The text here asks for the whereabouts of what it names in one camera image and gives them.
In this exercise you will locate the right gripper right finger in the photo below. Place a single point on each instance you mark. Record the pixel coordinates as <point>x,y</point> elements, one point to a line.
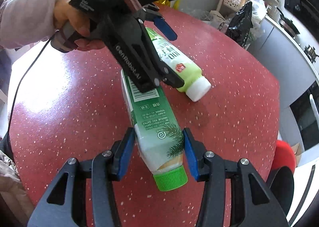
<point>253,200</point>

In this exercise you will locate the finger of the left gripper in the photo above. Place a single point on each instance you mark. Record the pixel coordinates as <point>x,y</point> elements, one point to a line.
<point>163,71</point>
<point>153,15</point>

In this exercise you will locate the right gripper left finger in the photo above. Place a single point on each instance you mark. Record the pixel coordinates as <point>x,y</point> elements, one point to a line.
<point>63,203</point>

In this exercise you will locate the light green drink bottle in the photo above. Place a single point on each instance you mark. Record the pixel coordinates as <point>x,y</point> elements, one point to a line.
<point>195,85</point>

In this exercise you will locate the green-capped white juice bottle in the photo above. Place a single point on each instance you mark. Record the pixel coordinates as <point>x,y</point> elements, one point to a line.
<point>159,138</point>

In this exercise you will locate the person's left forearm sleeve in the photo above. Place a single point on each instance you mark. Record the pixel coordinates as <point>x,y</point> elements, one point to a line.
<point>24,22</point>

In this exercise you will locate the person's left hand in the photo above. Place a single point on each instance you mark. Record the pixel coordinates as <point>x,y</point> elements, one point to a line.
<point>63,12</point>

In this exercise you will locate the red stool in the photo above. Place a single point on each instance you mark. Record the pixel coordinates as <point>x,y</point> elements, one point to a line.
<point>284,156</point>

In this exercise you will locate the white refrigerator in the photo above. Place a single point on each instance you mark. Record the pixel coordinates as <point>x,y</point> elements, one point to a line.
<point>301,178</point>

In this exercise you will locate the cardboard box on floor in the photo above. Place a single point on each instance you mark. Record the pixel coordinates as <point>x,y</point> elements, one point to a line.
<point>297,149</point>

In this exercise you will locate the beige perforated storage basket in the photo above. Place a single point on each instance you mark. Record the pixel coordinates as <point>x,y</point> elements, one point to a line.
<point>234,5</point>

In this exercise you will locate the black plastic bag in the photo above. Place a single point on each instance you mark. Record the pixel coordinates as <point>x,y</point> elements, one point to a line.
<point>240,25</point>

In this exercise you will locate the black built-in oven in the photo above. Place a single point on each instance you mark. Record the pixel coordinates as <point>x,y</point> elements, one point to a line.
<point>305,117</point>

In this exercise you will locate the black wok with lid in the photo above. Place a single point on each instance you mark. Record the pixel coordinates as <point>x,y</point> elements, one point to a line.
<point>288,25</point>

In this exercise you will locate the brown stock pot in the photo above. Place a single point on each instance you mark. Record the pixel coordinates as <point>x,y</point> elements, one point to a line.
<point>310,53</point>

